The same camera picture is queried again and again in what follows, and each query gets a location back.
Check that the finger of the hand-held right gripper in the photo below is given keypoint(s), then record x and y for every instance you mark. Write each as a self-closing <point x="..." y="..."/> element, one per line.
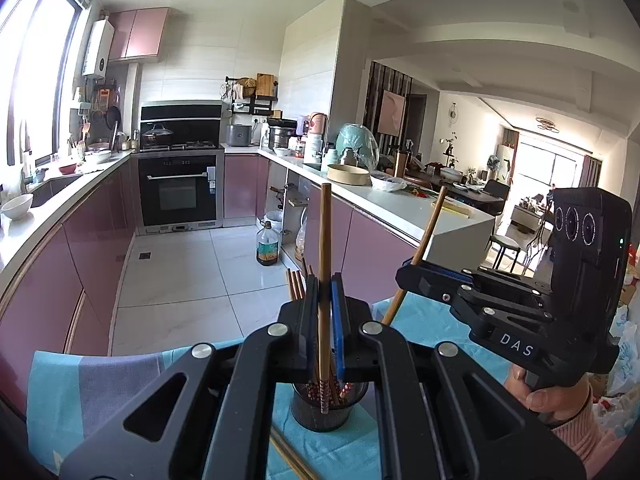
<point x="430" y="282"/>
<point x="500" y="280"/>

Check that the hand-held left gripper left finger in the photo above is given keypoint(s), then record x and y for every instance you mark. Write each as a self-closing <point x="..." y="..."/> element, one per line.
<point x="311" y="340"/>

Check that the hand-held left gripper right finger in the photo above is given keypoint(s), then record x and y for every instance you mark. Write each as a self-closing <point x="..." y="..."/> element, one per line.
<point x="339" y="330"/>

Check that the bundle of chopsticks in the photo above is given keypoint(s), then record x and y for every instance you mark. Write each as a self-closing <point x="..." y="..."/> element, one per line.
<point x="296" y="285"/>

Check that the brown wooden chopstick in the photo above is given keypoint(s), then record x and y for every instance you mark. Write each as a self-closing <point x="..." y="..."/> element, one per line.
<point x="430" y="225"/>
<point x="292" y="457"/>
<point x="325" y="230"/>

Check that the black mesh holder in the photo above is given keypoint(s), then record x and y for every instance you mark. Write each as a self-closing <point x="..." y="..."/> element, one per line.
<point x="325" y="420"/>

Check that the person's right forearm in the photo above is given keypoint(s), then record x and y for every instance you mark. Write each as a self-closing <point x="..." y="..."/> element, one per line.
<point x="595" y="440"/>

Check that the person's right hand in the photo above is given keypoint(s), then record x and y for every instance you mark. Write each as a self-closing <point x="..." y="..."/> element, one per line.
<point x="550" y="405"/>

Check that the black stool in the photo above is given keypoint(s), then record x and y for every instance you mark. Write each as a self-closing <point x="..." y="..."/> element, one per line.
<point x="501" y="245"/>

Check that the purple kitchen island counter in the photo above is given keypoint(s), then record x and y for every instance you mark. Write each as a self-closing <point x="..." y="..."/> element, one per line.
<point x="380" y="255"/>

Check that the pile of plastic bags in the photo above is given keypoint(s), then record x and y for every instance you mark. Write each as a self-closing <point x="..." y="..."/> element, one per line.
<point x="625" y="350"/>

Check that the dining table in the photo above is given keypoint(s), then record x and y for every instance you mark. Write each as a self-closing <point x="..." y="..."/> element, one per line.
<point x="465" y="195"/>

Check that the plastic oil bottle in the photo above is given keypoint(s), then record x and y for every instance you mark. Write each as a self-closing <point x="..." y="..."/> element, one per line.
<point x="267" y="247"/>

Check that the white plastic bag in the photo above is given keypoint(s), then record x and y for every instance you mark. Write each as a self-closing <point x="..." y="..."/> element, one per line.
<point x="387" y="182"/>

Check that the round bamboo tray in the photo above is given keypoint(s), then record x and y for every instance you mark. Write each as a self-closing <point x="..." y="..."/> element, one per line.
<point x="348" y="174"/>

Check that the green appliance in plastic bag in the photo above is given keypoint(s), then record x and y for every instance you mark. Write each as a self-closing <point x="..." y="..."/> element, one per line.
<point x="357" y="142"/>

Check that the purple cabinets beside oven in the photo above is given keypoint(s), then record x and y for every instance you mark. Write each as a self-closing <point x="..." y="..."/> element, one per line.
<point x="240" y="185"/>

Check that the pink kettle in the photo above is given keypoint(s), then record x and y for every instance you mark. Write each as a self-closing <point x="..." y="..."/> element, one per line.
<point x="317" y="122"/>

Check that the black built-in oven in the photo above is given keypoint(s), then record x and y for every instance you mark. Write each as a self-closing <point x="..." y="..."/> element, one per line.
<point x="180" y="190"/>

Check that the steel stock pot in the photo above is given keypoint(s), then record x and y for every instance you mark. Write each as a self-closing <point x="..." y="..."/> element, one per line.
<point x="281" y="137"/>

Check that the teal and grey tablecloth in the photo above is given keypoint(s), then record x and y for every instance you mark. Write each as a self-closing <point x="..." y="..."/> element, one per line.
<point x="100" y="385"/>

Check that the grey rice cooker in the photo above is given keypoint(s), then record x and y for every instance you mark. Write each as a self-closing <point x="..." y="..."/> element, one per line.
<point x="239" y="135"/>

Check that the purple cabinets under window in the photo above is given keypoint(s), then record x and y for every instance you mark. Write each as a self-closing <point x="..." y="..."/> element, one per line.
<point x="75" y="260"/>

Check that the dark pot with lid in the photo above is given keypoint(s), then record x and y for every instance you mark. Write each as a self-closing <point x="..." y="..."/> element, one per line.
<point x="157" y="135"/>

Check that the black range hood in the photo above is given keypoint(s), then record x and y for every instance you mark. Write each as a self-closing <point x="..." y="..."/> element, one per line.
<point x="180" y="112"/>

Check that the white bowl by stove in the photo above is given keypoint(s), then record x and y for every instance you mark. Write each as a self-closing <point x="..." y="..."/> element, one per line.
<point x="97" y="156"/>

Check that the red bowl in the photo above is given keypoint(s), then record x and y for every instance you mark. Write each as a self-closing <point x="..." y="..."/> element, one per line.
<point x="67" y="168"/>

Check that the hanging frying pan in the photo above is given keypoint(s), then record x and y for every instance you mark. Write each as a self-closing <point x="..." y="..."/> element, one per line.
<point x="113" y="117"/>

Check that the steel kitchen sink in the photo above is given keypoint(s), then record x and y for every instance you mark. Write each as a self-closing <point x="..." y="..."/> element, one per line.
<point x="55" y="187"/>

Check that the white bowl by sink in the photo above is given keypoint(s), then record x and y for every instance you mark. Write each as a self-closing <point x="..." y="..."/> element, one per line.
<point x="17" y="206"/>

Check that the white water heater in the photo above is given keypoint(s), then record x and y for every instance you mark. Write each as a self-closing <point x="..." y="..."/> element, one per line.
<point x="97" y="47"/>

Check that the kitchen window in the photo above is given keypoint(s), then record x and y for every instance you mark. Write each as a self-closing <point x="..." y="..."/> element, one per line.
<point x="35" y="70"/>

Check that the wall clock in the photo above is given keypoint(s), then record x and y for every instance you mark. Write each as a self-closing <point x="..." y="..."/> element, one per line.
<point x="452" y="115"/>

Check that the framed wall picture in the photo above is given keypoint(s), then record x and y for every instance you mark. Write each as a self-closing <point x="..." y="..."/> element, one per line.
<point x="391" y="112"/>

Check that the black wall rack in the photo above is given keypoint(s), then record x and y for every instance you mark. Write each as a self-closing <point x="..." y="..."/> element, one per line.
<point x="250" y="100"/>

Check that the pink wall cabinet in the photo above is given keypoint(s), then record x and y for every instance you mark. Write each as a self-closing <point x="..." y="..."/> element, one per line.
<point x="137" y="35"/>

